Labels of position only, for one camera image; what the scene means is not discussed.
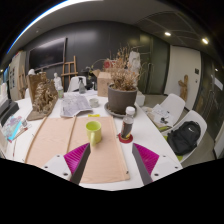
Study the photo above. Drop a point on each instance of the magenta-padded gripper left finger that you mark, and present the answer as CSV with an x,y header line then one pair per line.
x,y
76,159

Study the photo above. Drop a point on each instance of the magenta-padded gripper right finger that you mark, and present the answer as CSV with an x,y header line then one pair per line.
x,y
146,159

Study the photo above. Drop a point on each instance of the flat round red coaster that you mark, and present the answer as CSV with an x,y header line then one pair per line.
x,y
126,140

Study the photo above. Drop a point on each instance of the light wooden board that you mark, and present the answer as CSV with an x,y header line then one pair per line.
x,y
50,136
106,156

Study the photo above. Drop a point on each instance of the yellow-green mug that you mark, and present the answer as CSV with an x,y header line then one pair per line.
x,y
93,131

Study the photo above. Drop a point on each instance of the dark drink bottle white cap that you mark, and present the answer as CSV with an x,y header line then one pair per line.
x,y
127,123

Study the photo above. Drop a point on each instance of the black backpack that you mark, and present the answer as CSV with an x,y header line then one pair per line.
x,y
184,137

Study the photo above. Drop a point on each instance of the flat yellow item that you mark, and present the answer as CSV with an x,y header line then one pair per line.
x,y
94,115

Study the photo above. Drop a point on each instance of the loose white papers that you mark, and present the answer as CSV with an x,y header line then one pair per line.
x,y
158,113

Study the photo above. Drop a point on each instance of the open printed magazine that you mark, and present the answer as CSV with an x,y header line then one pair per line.
x,y
74,105

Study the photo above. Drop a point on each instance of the grey round pot saucer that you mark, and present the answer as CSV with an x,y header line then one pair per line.
x,y
110,111

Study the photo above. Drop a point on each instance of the small white cup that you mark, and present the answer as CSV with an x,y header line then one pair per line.
x,y
94,102

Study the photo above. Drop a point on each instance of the white rectangular box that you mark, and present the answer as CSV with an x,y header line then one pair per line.
x,y
140,98

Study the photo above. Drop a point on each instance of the white chair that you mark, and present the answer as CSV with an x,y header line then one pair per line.
x,y
175,105
196,116
74,85

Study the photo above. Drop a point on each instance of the grey plant pot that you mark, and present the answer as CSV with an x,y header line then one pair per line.
x,y
121,99

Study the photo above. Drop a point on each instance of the small bottle green label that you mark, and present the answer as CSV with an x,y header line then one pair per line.
x,y
60,93

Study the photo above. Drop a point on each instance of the colourful book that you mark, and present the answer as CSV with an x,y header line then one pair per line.
x,y
12,127

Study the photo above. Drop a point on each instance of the clear spray bottle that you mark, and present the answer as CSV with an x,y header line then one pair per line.
x,y
82,87

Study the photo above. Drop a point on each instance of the cardboard box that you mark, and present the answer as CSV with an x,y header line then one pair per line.
x,y
103,83

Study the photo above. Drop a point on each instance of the white bust figurine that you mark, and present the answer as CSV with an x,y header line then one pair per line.
x,y
57,80

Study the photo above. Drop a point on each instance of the wooden mannequin figure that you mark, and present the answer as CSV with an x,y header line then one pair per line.
x,y
183,87

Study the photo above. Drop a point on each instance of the black flat case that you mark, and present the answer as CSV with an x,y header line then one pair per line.
x,y
7,110

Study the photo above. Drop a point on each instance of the wooden easel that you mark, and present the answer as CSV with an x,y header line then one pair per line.
x,y
69,71

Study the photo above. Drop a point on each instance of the dried brown plant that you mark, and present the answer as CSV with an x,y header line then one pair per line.
x,y
124,71

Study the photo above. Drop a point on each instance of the round ceiling light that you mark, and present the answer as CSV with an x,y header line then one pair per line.
x,y
205,41
167,33

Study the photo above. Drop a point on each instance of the black wall screen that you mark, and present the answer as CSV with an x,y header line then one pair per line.
x,y
46,55

